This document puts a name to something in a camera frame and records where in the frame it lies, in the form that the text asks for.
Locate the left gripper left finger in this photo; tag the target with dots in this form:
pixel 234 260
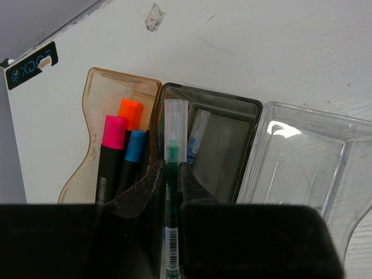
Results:
pixel 121 239

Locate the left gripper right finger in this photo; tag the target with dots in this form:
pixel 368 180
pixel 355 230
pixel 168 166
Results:
pixel 222 240

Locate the pink cap highlighter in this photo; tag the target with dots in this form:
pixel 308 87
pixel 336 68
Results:
pixel 110 158

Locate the blue cap highlighter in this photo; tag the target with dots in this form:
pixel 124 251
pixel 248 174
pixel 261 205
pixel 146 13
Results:
pixel 132 158

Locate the blue ink gel pen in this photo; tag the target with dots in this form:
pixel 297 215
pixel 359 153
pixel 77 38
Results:
pixel 197 132

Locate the orange cap highlighter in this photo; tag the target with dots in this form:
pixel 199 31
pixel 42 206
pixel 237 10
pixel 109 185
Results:
pixel 130 111

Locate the green ink gel pen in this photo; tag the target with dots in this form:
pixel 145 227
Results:
pixel 175 152

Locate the smoky grey plastic tray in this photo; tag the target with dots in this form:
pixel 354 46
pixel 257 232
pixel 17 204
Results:
pixel 221 160

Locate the clear plastic tray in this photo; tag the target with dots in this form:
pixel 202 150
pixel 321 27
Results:
pixel 302 156

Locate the amber plastic tray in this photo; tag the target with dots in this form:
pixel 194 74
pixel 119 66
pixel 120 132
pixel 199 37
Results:
pixel 112 104

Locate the left black logo sticker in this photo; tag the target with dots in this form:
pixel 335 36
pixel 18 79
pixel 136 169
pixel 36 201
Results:
pixel 32 65

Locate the white tape scrap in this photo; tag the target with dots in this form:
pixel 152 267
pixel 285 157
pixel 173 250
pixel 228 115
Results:
pixel 154 18

